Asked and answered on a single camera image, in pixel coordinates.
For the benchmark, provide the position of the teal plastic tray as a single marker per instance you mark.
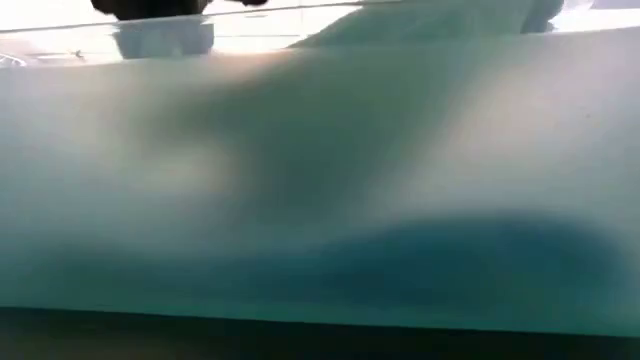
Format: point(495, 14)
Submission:
point(150, 200)

